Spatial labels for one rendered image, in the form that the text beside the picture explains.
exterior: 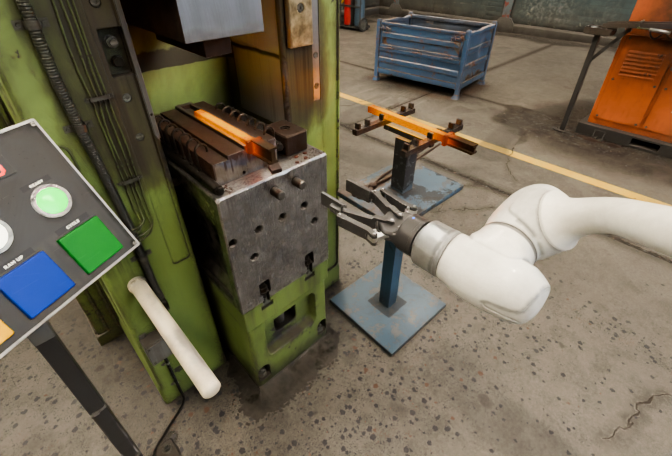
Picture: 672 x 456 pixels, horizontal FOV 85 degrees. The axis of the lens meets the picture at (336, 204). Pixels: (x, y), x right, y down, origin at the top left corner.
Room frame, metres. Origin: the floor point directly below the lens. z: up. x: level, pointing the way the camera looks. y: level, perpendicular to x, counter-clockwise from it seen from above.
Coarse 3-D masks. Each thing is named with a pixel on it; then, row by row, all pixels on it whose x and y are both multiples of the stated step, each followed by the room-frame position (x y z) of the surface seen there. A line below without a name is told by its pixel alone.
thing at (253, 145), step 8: (200, 112) 1.11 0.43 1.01; (208, 120) 1.06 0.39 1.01; (216, 120) 1.05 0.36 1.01; (224, 128) 0.99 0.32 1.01; (232, 128) 0.99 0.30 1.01; (232, 136) 0.96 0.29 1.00; (240, 136) 0.94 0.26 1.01; (248, 136) 0.94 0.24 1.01; (248, 144) 0.89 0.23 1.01; (256, 144) 0.89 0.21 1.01; (264, 144) 0.87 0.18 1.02; (272, 144) 0.87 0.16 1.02; (248, 152) 0.89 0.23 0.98; (256, 152) 0.89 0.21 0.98; (264, 152) 0.86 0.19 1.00; (272, 152) 0.84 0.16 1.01; (264, 160) 0.85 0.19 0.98; (272, 160) 0.84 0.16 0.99
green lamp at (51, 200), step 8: (40, 192) 0.51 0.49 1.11; (48, 192) 0.51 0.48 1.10; (56, 192) 0.52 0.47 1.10; (40, 200) 0.50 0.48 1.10; (48, 200) 0.50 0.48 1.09; (56, 200) 0.51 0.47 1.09; (64, 200) 0.52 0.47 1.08; (40, 208) 0.49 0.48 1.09; (48, 208) 0.49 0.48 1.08; (56, 208) 0.50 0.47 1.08; (64, 208) 0.51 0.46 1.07
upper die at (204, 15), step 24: (120, 0) 1.07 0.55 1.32; (144, 0) 0.95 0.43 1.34; (168, 0) 0.85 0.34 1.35; (192, 0) 0.85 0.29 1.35; (216, 0) 0.89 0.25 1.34; (240, 0) 0.93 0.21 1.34; (144, 24) 0.98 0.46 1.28; (168, 24) 0.87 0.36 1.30; (192, 24) 0.84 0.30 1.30; (216, 24) 0.88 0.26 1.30; (240, 24) 0.92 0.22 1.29
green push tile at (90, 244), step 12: (96, 216) 0.53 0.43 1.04; (84, 228) 0.50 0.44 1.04; (96, 228) 0.51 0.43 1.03; (60, 240) 0.46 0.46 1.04; (72, 240) 0.47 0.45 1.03; (84, 240) 0.49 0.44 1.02; (96, 240) 0.50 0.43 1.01; (108, 240) 0.51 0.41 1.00; (72, 252) 0.46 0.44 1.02; (84, 252) 0.47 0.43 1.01; (96, 252) 0.48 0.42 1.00; (108, 252) 0.49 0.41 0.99; (84, 264) 0.46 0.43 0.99; (96, 264) 0.47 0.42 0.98
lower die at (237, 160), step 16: (176, 112) 1.16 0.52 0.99; (208, 112) 1.14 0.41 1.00; (224, 112) 1.16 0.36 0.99; (192, 128) 1.03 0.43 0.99; (208, 128) 1.03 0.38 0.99; (240, 128) 1.03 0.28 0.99; (256, 128) 1.03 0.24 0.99; (176, 144) 0.98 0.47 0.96; (192, 144) 0.95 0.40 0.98; (208, 144) 0.93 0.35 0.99; (224, 144) 0.92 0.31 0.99; (240, 144) 0.91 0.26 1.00; (192, 160) 0.91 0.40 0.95; (208, 160) 0.85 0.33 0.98; (224, 160) 0.85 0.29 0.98; (240, 160) 0.88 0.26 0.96; (256, 160) 0.91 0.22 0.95; (224, 176) 0.84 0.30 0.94; (240, 176) 0.88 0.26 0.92
